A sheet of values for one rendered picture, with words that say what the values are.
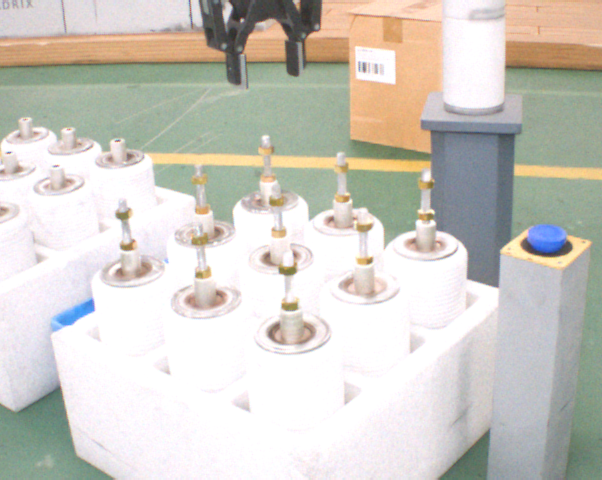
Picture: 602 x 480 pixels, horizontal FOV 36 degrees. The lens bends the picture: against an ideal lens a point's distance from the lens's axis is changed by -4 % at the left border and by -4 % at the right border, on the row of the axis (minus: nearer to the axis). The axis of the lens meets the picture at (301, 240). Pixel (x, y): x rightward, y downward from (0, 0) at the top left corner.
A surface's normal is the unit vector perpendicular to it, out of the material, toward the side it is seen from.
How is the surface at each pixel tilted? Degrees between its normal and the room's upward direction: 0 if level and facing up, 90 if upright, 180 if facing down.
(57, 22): 90
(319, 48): 90
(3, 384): 90
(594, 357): 0
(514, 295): 90
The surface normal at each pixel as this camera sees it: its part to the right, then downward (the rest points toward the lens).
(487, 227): -0.22, 0.42
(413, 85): -0.59, 0.37
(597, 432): -0.05, -0.91
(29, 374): 0.79, 0.22
